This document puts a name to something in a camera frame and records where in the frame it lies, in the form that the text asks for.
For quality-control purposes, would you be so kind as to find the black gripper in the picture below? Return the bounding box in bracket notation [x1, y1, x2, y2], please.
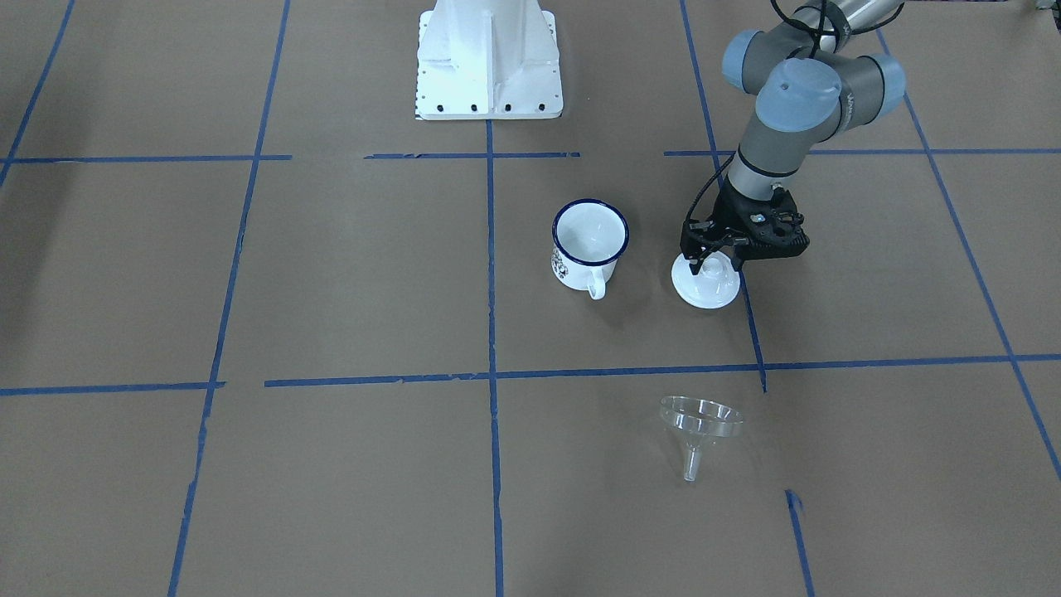
[681, 177, 788, 276]

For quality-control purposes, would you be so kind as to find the clear plastic funnel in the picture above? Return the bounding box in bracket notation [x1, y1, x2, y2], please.
[659, 396, 745, 484]

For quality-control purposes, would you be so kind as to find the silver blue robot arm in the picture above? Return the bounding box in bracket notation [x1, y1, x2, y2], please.
[680, 1, 906, 274]

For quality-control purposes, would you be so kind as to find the white enamel mug blue rim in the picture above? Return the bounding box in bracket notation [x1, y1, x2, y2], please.
[552, 197, 630, 301]

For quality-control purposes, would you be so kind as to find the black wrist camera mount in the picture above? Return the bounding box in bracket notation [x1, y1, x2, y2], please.
[734, 187, 811, 261]

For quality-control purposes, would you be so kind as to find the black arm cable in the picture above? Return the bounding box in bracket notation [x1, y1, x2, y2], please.
[688, 0, 830, 225]

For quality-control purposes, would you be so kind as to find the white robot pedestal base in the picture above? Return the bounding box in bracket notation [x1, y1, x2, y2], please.
[414, 1, 564, 121]

